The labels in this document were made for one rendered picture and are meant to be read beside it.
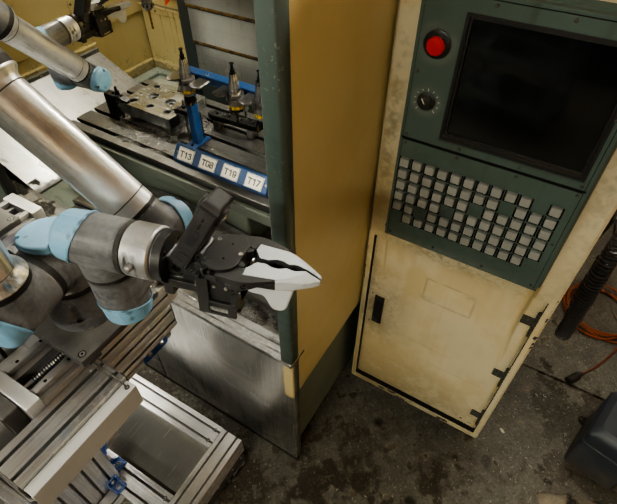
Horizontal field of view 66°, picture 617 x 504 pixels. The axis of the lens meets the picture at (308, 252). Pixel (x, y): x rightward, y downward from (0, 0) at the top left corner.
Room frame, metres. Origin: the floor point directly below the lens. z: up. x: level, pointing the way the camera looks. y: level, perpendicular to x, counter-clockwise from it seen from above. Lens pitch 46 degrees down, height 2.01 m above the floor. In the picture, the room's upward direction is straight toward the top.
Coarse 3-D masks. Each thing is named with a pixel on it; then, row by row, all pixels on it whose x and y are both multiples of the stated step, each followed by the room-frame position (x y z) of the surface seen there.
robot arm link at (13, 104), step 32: (0, 64) 0.63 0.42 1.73; (0, 96) 0.61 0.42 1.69; (32, 96) 0.63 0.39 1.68; (32, 128) 0.59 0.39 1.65; (64, 128) 0.61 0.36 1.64; (64, 160) 0.58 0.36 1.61; (96, 160) 0.60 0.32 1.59; (96, 192) 0.57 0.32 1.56; (128, 192) 0.58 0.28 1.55; (160, 224) 0.56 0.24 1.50
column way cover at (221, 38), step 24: (192, 0) 2.30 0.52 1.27; (216, 0) 2.22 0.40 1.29; (240, 0) 2.16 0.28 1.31; (192, 24) 2.32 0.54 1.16; (216, 24) 2.24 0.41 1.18; (240, 24) 2.17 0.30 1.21; (216, 48) 2.25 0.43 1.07; (240, 48) 2.18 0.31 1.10; (216, 72) 2.27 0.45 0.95; (240, 72) 2.19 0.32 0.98
